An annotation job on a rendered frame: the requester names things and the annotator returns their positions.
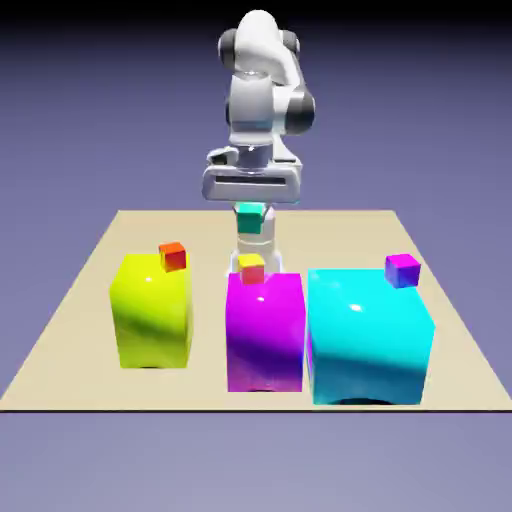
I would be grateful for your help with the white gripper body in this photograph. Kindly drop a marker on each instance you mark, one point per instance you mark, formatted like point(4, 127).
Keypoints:
point(248, 191)

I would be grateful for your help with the large yellow box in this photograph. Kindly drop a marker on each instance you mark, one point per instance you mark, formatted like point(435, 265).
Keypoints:
point(150, 316)

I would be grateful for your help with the large magenta box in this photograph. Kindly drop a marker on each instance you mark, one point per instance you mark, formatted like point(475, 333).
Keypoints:
point(264, 332)

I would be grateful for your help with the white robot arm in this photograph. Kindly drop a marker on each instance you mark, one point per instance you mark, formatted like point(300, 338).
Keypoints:
point(252, 100)

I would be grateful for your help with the large cyan box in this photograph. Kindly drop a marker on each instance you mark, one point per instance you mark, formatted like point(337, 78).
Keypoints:
point(368, 340)

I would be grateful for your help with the small orange cube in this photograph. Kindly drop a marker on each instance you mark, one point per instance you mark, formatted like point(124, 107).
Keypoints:
point(174, 259)

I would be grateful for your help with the small teal cube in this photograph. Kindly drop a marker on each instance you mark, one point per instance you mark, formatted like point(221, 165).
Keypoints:
point(248, 224)

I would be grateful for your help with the small yellow cube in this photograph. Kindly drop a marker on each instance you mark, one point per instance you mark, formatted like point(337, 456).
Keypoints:
point(252, 272)

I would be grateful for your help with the small purple cube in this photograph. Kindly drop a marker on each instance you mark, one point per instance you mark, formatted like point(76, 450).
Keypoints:
point(402, 272)

